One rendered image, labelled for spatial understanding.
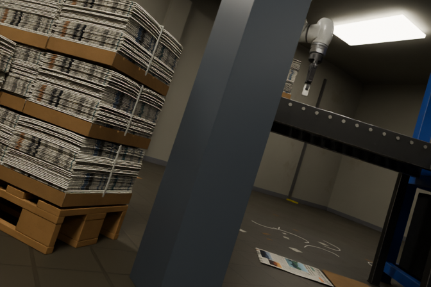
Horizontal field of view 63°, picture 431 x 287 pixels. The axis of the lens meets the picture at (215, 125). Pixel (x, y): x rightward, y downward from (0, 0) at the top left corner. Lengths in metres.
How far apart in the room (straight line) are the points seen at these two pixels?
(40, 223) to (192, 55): 4.70
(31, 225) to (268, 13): 0.96
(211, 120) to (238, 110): 0.09
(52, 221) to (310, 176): 6.68
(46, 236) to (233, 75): 0.74
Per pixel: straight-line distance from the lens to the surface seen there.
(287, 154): 7.02
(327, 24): 2.09
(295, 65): 1.90
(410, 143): 1.88
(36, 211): 1.26
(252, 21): 1.04
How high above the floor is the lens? 0.45
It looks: 4 degrees up
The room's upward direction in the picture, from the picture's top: 18 degrees clockwise
